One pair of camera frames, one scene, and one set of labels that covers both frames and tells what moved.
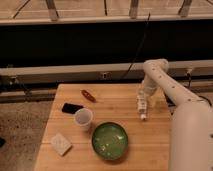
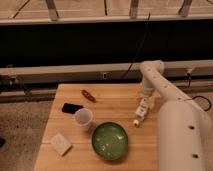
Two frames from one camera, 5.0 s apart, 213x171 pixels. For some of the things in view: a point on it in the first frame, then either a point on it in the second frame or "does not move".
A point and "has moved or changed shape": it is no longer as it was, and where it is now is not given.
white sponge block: (60, 144) does not move
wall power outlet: (105, 75) does not move
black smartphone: (71, 108) does not move
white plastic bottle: (142, 104) has moved or changed shape
